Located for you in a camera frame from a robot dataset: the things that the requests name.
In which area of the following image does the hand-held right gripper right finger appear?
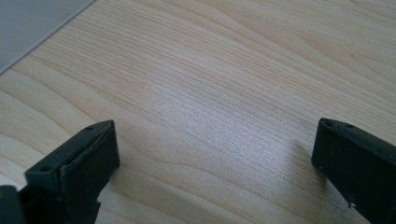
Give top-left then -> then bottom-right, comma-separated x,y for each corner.
311,117 -> 396,224

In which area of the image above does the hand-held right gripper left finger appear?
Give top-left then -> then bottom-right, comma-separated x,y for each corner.
18,119 -> 121,224

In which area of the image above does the translucent white plastic sheet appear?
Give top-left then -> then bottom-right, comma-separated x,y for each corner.
0,0 -> 96,75

